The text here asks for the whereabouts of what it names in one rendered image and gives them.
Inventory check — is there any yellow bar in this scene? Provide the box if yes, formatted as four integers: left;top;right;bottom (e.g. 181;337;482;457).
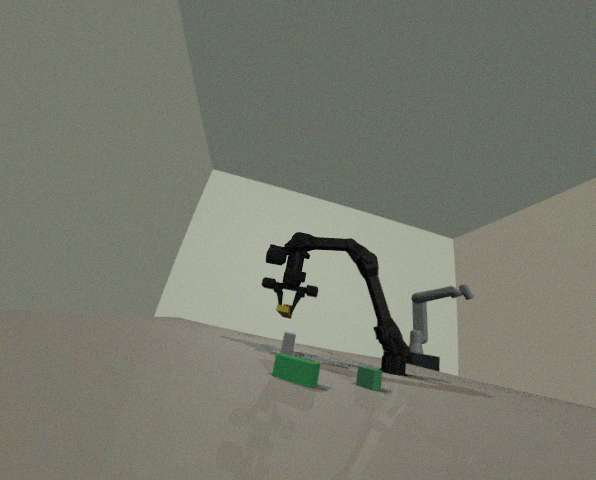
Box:
276;304;292;319

